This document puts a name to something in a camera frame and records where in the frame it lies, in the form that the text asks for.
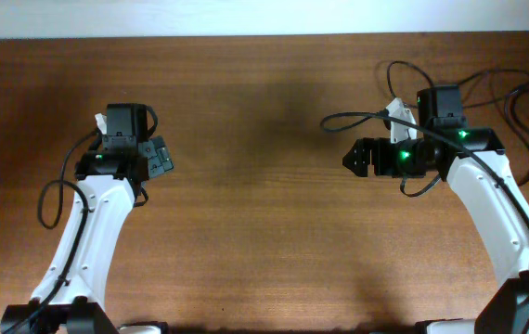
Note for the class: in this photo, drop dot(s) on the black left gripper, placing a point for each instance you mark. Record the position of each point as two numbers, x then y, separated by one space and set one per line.
161 159

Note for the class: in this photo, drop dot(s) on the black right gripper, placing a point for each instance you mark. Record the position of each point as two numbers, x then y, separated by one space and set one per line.
370 157

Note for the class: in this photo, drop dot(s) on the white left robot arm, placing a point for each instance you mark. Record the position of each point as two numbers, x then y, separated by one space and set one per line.
109 183

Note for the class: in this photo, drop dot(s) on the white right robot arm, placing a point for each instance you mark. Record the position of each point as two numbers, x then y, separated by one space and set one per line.
474 164

